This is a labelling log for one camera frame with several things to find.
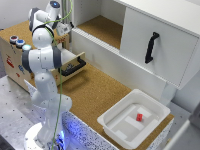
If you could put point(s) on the white cabinet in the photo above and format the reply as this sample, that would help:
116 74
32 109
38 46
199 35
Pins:
100 56

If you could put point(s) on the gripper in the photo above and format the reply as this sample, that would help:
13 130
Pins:
64 28

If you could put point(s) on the white sliding door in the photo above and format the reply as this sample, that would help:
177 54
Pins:
173 56

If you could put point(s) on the green button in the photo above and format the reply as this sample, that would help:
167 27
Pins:
26 47

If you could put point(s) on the red button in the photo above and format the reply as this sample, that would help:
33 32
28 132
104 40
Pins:
13 38

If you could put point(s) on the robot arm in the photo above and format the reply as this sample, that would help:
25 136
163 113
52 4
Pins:
43 60

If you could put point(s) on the wooden drawer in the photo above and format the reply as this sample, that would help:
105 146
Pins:
72 58

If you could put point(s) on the pink block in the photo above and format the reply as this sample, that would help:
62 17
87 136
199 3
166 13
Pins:
139 117

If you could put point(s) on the white plastic box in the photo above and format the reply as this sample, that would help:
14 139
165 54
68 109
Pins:
116 128

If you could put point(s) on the blue button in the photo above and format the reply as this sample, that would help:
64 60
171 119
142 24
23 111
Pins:
20 42

